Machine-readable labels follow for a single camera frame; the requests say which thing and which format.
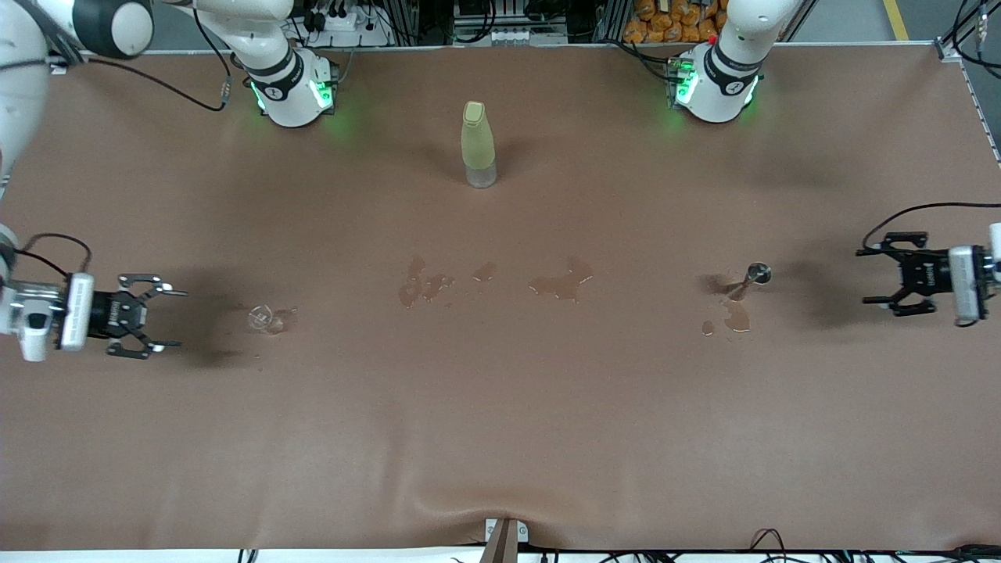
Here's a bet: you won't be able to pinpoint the black base cable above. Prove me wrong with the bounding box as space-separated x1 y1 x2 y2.
606 38 677 83

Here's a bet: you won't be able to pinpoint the yellow-green bottle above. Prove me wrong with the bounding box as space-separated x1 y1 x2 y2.
460 100 498 189

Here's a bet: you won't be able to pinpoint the steel jigger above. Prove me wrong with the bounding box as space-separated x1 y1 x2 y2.
727 262 773 302

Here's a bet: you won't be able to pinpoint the clear glass cup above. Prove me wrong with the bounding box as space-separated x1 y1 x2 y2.
249 303 289 335

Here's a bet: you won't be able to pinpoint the aluminium frame strut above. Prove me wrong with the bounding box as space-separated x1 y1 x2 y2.
935 0 1001 62

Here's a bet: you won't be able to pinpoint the long black cable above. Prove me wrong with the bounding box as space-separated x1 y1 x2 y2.
540 545 1001 563

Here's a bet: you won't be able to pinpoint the white power strip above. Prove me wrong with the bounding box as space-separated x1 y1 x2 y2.
301 4 392 48

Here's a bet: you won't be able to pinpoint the orange snack packs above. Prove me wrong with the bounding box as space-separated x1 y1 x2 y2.
623 0 722 44

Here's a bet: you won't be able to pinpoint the metal table clamp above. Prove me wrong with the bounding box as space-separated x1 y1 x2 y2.
485 518 529 563

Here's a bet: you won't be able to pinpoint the brown table mat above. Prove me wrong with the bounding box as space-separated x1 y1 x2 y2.
0 43 1001 552

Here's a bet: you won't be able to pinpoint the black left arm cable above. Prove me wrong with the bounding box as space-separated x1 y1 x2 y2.
860 0 1001 253

